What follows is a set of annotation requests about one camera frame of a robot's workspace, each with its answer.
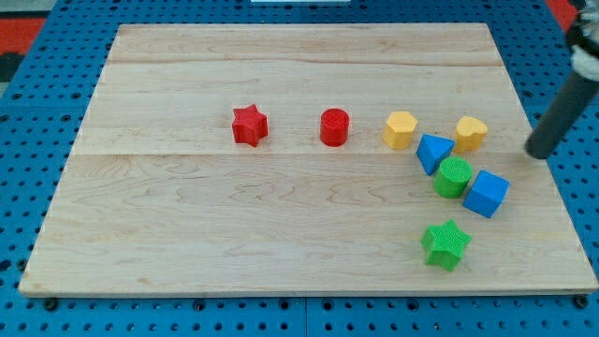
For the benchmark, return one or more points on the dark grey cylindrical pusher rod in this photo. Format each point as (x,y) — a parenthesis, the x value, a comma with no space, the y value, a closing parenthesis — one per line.
(571,100)

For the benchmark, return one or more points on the blue triangle block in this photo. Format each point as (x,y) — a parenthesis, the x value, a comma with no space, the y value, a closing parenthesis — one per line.
(432,150)

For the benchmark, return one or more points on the yellow hexagon block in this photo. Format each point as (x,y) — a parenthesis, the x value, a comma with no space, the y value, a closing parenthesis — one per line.
(399,130)

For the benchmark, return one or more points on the yellow heart block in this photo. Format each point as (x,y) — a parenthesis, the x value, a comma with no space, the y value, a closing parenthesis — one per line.
(469,134)

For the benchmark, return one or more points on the blue cube block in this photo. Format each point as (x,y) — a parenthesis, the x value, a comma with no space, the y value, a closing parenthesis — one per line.
(487,194)

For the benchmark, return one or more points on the green cylinder block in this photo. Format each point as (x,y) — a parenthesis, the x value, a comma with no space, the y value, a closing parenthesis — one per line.
(452,177)

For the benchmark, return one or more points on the green star block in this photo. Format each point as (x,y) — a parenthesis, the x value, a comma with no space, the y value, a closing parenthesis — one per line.
(444,245)

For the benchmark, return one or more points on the red cylinder block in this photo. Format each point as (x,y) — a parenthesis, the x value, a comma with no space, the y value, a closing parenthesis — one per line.
(334,124)

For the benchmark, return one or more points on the red star block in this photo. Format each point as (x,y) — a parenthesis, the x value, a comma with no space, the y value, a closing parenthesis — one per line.
(250,125)

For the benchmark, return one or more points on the robot arm end with cable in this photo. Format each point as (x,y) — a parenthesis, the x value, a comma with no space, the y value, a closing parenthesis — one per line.
(582,38)

